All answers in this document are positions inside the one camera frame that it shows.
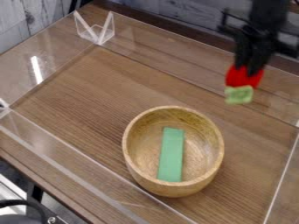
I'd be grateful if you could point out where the black cable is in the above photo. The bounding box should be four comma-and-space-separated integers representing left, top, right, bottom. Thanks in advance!
0, 199, 46, 224

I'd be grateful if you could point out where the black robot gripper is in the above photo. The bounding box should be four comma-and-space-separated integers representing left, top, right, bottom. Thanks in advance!
233, 25, 279, 77

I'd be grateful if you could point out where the green rectangular block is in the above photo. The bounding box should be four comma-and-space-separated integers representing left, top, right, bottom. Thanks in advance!
156, 127, 184, 182

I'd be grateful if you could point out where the wooden bowl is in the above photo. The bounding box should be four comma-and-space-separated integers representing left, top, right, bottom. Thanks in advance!
121, 106, 224, 198

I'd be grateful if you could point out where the red plush strawberry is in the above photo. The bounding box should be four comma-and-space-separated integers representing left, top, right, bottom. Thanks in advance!
224, 66, 264, 104

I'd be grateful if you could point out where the clear acrylic tray wall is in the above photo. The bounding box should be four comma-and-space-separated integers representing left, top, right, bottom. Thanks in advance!
0, 7, 299, 224

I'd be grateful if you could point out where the black table leg bracket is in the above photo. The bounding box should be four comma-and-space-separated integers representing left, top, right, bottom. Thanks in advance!
24, 182, 80, 224

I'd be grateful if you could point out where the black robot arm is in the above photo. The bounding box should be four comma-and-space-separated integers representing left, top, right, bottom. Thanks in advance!
235, 0, 289, 77

